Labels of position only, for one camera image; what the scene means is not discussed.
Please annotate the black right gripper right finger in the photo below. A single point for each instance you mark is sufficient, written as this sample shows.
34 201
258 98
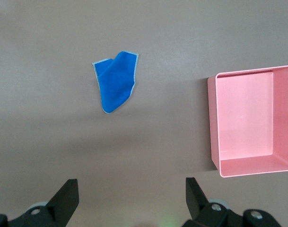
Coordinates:
198 208

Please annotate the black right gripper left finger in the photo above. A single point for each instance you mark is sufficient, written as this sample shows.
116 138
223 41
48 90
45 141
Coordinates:
58 208

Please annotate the blue microfibre cloth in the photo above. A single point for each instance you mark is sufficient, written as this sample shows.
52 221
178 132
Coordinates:
115 82

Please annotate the pink plastic bin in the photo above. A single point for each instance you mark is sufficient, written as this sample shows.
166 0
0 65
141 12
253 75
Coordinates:
245 113

